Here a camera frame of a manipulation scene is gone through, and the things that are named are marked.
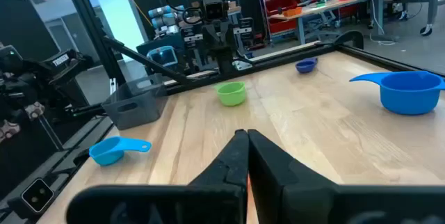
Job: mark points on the orange plastic bin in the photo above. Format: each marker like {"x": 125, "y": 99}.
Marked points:
{"x": 292, "y": 12}

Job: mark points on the blue-screen teach pendant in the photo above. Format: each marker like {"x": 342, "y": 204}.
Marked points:
{"x": 163, "y": 57}

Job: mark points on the small dark blue measuring cup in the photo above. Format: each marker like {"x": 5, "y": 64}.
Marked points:
{"x": 305, "y": 66}

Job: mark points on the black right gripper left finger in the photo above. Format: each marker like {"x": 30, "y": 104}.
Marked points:
{"x": 222, "y": 199}

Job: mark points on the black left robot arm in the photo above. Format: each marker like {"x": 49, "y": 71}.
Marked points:
{"x": 226, "y": 62}

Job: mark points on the grey plastic basket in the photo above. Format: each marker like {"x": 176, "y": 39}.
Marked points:
{"x": 135, "y": 109}

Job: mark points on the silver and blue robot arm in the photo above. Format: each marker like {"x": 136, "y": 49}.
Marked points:
{"x": 163, "y": 15}

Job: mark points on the light blue measuring cup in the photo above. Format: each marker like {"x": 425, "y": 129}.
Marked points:
{"x": 107, "y": 154}

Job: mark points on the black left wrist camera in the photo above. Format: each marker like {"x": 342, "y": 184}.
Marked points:
{"x": 216, "y": 10}

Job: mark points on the black table-level camera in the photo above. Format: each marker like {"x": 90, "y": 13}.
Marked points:
{"x": 37, "y": 195}

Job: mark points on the green measuring cup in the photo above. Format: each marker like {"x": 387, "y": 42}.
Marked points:
{"x": 231, "y": 95}

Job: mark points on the wooden workbench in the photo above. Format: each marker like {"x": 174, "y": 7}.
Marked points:
{"x": 333, "y": 5}

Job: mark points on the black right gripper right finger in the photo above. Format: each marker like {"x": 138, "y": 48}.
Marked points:
{"x": 285, "y": 196}

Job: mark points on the large blue measuring cup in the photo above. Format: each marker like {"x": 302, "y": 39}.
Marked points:
{"x": 406, "y": 95}

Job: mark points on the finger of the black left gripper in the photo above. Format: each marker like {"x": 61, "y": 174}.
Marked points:
{"x": 226, "y": 32}
{"x": 215, "y": 33}

